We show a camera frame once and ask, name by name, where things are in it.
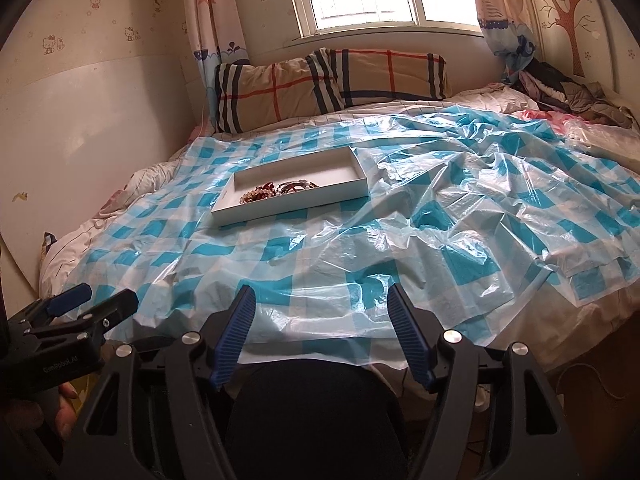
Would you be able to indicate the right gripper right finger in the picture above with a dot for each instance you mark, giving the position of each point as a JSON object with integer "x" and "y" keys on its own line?
{"x": 413, "y": 344}

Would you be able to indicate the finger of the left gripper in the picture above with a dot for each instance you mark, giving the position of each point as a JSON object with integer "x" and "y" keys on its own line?
{"x": 112, "y": 312}
{"x": 69, "y": 300}

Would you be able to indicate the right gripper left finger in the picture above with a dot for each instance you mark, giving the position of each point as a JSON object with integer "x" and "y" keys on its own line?
{"x": 230, "y": 343}

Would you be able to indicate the person's left hand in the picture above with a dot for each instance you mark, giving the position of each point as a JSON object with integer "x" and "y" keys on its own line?
{"x": 22, "y": 413}

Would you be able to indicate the blue checkered plastic sheet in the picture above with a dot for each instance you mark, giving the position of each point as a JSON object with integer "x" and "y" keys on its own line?
{"x": 375, "y": 239}

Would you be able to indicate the white bed quilt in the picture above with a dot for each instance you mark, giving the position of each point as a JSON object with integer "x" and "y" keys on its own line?
{"x": 100, "y": 229}

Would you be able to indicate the white shallow cardboard box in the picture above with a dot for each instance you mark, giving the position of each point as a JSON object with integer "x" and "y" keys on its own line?
{"x": 295, "y": 183}

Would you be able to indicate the plaid beige pillow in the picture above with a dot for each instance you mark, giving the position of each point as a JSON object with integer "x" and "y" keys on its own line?
{"x": 325, "y": 81}

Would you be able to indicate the pile of clothes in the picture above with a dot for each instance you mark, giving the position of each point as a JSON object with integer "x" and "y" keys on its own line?
{"x": 552, "y": 90}

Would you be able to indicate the left pink curtain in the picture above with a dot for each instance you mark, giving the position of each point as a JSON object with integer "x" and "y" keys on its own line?
{"x": 216, "y": 36}

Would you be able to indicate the pink patterned curtain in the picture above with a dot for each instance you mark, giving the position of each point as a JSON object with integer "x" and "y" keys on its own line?
{"x": 507, "y": 28}

